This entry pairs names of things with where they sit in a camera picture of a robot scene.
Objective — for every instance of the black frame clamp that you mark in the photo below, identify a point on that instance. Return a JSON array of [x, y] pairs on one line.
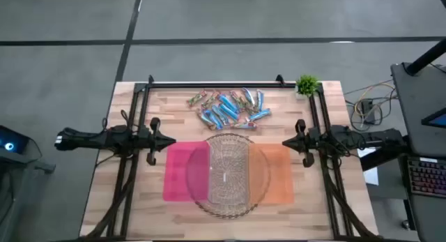
[[279, 79], [150, 79]]

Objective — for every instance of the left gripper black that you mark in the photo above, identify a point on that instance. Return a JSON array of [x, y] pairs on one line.
[[144, 141]]

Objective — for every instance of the small green potted plant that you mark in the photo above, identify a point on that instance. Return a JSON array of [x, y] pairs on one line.
[[306, 84]]

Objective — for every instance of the silver and blue granola bar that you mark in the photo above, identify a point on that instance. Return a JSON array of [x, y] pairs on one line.
[[248, 95]]

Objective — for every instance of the black screen with blue display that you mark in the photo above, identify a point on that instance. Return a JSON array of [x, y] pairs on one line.
[[438, 121]]

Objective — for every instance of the white paper sheet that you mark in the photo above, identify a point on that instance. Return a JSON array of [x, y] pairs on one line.
[[372, 175]]

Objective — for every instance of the pink translucent plastic bin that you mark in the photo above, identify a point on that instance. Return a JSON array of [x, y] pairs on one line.
[[177, 172]]

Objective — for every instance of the black pole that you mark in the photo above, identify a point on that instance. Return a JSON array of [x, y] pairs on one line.
[[426, 57]]

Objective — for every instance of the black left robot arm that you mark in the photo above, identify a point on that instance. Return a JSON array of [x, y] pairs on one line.
[[87, 139]]

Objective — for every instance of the grey metal stand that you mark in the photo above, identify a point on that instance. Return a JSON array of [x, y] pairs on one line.
[[35, 164]]

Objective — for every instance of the black computer with blue light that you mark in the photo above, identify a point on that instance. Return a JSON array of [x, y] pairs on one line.
[[14, 141]]

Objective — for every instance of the backlit black keyboard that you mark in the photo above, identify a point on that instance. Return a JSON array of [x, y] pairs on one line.
[[428, 177]]

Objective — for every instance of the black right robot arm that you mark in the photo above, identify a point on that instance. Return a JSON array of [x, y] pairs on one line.
[[383, 137]]

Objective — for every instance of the black aluminium frame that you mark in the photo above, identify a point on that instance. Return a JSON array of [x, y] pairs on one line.
[[195, 85]]

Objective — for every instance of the caster wheel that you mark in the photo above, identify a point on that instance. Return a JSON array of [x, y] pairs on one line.
[[405, 224]]

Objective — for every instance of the black desk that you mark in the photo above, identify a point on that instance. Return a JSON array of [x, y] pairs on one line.
[[414, 106]]

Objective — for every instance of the clear plastic bin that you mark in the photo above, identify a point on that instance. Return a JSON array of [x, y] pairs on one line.
[[228, 186]]

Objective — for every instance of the black power adapter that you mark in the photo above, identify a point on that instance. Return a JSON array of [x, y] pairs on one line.
[[366, 107]]

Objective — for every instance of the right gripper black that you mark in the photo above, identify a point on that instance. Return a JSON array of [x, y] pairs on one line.
[[322, 141]]

